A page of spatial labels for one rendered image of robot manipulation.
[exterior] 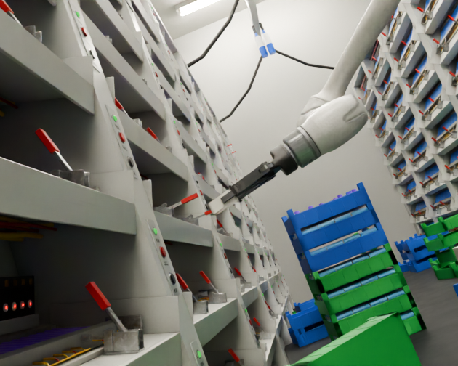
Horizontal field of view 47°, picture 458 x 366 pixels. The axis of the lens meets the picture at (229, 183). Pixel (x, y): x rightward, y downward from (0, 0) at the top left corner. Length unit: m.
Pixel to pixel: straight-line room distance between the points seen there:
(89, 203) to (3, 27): 0.21
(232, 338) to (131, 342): 0.88
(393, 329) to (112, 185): 0.69
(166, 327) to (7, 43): 0.42
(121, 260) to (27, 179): 0.32
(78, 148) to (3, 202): 0.39
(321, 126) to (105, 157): 0.62
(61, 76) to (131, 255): 0.27
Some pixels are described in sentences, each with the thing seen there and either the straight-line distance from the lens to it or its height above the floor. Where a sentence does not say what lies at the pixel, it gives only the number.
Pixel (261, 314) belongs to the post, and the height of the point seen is 0.24.
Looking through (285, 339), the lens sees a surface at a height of 0.03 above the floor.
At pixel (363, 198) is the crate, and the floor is 0.50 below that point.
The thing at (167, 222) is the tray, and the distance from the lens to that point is 0.97.
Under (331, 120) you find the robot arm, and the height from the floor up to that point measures 0.65.
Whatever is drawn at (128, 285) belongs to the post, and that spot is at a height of 0.43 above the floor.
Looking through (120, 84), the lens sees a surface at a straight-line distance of 1.35.
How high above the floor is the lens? 0.38
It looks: 10 degrees up
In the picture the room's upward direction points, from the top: 21 degrees counter-clockwise
